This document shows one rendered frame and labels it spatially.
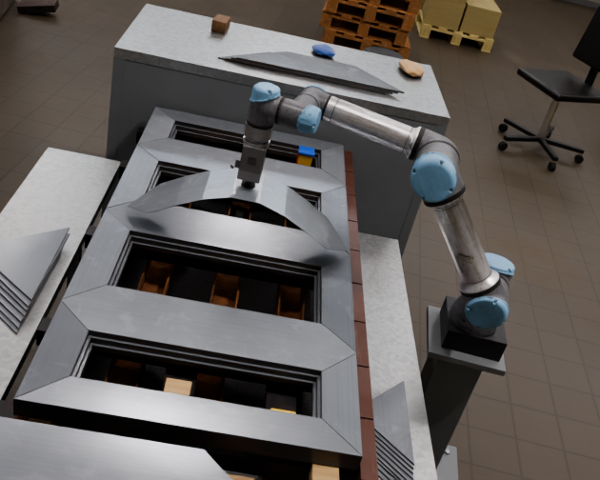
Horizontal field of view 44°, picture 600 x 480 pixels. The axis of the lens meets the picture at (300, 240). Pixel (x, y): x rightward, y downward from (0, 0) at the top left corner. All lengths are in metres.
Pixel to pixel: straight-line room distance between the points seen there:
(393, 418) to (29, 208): 1.28
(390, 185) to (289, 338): 1.32
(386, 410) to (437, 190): 0.59
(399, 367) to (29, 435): 1.07
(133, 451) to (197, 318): 0.44
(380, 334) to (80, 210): 1.02
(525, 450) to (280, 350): 1.57
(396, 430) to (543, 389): 1.65
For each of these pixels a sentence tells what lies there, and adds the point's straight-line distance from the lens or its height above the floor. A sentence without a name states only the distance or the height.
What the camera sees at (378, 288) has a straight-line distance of 2.47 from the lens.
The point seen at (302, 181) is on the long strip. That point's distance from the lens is 2.58.
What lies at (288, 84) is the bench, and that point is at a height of 1.05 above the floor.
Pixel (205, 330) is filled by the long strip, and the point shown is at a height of 0.86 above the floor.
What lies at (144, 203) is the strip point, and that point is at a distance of 2.20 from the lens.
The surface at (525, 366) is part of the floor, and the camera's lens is 3.59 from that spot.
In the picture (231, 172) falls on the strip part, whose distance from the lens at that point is 2.19.
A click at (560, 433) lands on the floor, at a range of 3.34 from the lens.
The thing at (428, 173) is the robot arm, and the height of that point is 1.26.
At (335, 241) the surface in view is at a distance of 2.21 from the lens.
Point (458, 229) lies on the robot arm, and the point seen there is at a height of 1.13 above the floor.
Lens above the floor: 2.06
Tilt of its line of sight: 32 degrees down
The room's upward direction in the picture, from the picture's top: 14 degrees clockwise
